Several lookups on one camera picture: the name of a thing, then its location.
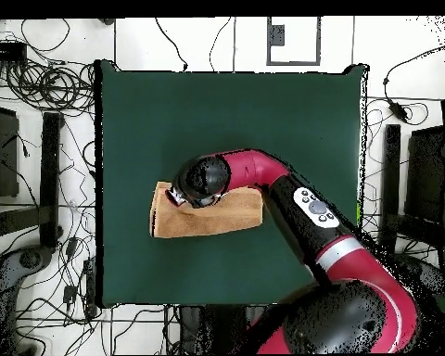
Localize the tan towel with white label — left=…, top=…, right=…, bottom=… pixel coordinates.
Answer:
left=148, top=180, right=264, bottom=238

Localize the dark flat panel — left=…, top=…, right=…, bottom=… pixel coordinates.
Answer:
left=0, top=103, right=20, bottom=199
left=404, top=125, right=445, bottom=223

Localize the dark green table cloth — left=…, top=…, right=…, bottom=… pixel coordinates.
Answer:
left=95, top=59, right=370, bottom=309

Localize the black floor bar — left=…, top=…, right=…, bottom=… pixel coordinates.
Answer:
left=39, top=111, right=65, bottom=248
left=378, top=123, right=402, bottom=255

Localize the dark stand base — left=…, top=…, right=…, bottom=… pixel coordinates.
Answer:
left=400, top=253, right=445, bottom=296
left=0, top=244, right=56, bottom=302

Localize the black electronics box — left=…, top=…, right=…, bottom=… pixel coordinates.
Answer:
left=0, top=41, right=28, bottom=63

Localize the black cable with plug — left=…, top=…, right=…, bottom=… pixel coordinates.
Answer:
left=154, top=17, right=189, bottom=72

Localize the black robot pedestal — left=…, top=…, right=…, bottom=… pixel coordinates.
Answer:
left=177, top=305, right=268, bottom=356

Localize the coiled black cable bundle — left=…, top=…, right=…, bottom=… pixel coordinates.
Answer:
left=6, top=60, right=96, bottom=112

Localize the grey rectangular floor frame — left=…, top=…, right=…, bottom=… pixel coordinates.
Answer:
left=265, top=16, right=323, bottom=67

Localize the black power brick with cable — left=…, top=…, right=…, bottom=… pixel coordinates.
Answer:
left=382, top=44, right=430, bottom=125

